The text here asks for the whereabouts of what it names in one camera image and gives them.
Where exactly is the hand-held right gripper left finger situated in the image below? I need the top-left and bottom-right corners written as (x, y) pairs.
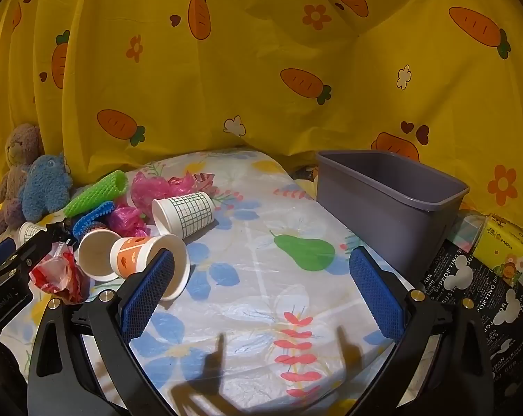
top-left (28, 249), bottom-right (176, 416)

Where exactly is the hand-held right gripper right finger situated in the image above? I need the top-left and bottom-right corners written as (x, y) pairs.
top-left (349, 245), bottom-right (494, 416)

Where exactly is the red and white wrapper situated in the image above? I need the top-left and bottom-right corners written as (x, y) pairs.
top-left (29, 243), bottom-right (89, 304)

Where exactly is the orange print paper cup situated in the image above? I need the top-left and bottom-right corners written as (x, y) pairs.
top-left (110, 234), bottom-right (192, 301)

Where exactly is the knotted pink plastic bag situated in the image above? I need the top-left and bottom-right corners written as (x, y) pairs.
top-left (108, 206), bottom-right (152, 237)

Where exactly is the grey plastic bin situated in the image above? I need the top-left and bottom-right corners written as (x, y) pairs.
top-left (316, 149), bottom-right (471, 278)

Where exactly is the small grid paper cup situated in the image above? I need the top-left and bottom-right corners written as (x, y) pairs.
top-left (18, 222), bottom-right (48, 245)

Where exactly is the plain white paper cup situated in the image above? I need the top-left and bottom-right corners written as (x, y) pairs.
top-left (77, 227), bottom-right (124, 281)

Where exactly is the blue foam net sleeve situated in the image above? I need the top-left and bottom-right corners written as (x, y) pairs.
top-left (72, 200), bottom-right (115, 238)

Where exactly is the blue plush toy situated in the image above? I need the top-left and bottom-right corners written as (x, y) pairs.
top-left (19, 153), bottom-right (74, 223)

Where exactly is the grid pattern paper cup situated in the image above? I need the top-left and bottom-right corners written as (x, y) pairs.
top-left (152, 191), bottom-right (215, 240)

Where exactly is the black printed cloth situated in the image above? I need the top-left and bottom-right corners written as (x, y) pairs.
top-left (419, 238), bottom-right (523, 399)

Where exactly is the green foam net sleeve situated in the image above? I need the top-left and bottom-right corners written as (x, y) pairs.
top-left (63, 170), bottom-right (128, 218)

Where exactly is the large pink plastic bag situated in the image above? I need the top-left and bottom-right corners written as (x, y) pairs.
top-left (129, 171), bottom-right (216, 209)

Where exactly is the brown teddy bear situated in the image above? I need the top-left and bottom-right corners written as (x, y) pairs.
top-left (0, 122), bottom-right (46, 237)

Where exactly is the floral plastic tablecloth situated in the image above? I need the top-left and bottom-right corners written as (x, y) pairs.
top-left (0, 149), bottom-right (418, 416)

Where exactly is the pastel checked pack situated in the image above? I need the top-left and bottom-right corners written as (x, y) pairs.
top-left (445, 210), bottom-right (489, 250)

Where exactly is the yellow tissue pack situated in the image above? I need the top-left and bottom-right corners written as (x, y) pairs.
top-left (473, 214), bottom-right (523, 287)

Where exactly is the yellow carrot print curtain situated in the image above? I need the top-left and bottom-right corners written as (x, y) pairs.
top-left (0, 0), bottom-right (523, 243)

